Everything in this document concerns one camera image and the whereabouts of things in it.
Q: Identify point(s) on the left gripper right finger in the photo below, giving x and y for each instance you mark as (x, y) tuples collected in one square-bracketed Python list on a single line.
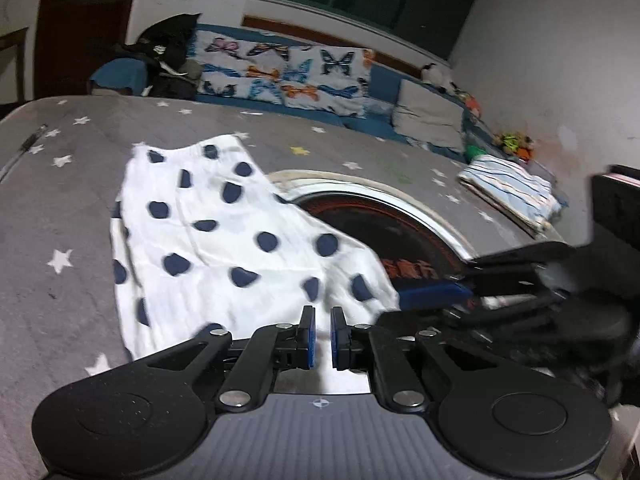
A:
[(377, 352)]

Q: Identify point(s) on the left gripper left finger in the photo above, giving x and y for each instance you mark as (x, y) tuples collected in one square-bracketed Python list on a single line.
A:
[(254, 364)]

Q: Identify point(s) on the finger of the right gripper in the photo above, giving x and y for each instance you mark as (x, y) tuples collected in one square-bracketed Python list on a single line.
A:
[(437, 295)]

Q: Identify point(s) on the white polka dot garment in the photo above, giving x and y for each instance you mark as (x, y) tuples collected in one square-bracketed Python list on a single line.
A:
[(201, 237)]

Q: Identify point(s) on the striped folded cloth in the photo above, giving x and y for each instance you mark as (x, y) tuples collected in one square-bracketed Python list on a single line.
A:
[(525, 198)]

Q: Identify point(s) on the colourful toys pile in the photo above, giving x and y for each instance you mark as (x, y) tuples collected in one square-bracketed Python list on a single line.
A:
[(515, 144)]

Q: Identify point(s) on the grey sofa cushion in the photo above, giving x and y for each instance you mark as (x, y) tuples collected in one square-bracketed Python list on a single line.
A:
[(428, 117)]

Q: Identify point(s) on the butterfly pattern sofa cover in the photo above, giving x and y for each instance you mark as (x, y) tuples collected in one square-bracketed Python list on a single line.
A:
[(341, 86)]

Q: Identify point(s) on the grey star tablecloth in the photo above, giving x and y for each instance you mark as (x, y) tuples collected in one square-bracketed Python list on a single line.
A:
[(63, 160)]

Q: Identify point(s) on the blue cushion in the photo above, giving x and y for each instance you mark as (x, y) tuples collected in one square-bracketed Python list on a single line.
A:
[(126, 76)]

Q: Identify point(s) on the black bag on sofa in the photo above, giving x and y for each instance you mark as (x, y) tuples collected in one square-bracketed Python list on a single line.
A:
[(164, 49)]

